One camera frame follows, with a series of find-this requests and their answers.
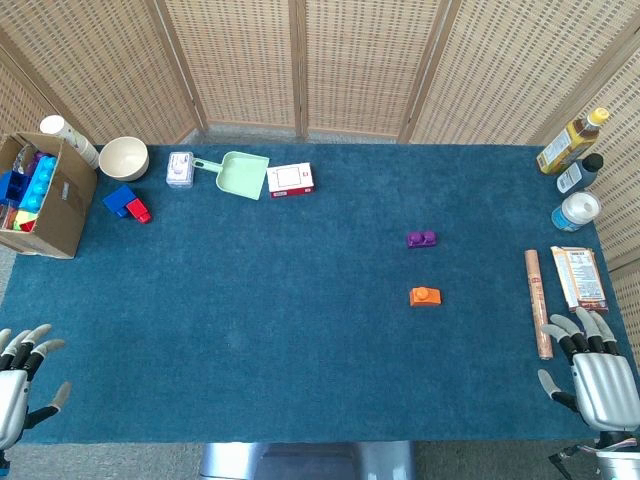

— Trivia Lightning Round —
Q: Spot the woven bamboo folding screen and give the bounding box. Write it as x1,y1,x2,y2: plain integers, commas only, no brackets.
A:
0,0,640,274

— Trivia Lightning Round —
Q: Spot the silver robot torso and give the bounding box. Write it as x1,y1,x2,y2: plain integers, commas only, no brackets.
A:
199,441,416,480

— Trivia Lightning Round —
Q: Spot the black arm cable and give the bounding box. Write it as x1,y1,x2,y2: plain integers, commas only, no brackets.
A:
547,443,601,475

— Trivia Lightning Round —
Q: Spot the yellow capped oil bottle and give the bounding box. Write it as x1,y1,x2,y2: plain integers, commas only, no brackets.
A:
535,107,610,176

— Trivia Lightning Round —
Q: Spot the clear plastic box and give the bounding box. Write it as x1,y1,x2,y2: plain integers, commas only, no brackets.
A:
165,151,195,190

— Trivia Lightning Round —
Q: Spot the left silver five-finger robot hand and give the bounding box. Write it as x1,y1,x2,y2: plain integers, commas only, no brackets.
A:
0,323,73,451

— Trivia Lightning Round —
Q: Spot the light blue plastic building brick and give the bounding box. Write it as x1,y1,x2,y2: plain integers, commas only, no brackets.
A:
19,155,58,211

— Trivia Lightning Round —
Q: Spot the purple toy block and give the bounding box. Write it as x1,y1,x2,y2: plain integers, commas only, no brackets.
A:
406,230,439,250

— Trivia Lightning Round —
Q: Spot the tan wrapped roll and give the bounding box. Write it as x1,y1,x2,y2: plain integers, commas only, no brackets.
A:
524,249,555,360

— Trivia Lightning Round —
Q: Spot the yellow green red toy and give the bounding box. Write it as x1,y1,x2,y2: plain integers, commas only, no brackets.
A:
0,207,40,234

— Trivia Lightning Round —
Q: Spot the dark blue bottle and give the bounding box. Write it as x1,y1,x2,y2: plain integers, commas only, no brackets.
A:
556,153,605,195

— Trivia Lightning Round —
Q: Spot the stack of paper cups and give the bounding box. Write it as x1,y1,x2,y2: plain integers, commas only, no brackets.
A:
39,114,101,170

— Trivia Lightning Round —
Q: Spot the red toy block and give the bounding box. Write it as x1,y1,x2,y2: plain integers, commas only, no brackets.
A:
125,197,154,225

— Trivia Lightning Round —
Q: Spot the blue table cloth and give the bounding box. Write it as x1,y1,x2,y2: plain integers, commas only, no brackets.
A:
0,143,640,446

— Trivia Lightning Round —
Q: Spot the orange toy block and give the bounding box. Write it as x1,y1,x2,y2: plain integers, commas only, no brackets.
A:
409,285,444,308

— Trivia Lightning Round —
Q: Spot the brown cardboard box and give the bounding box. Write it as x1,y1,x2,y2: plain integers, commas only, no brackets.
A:
0,132,99,260

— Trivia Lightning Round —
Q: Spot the red and white carton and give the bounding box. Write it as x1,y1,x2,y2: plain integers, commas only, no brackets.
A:
266,162,316,200

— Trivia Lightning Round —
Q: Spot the beige bowl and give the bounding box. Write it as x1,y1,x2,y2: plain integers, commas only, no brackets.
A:
98,136,151,183

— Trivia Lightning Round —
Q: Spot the white lidded blue jar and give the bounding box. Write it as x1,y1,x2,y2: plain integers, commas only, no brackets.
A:
551,191,602,234

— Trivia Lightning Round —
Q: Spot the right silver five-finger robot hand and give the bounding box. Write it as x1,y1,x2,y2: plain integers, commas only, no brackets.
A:
537,306,640,432

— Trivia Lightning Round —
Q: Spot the blue toy block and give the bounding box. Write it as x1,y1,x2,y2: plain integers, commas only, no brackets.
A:
102,184,137,219

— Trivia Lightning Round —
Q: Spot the light green dustpan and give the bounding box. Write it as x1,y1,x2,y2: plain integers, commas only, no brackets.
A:
191,151,271,202

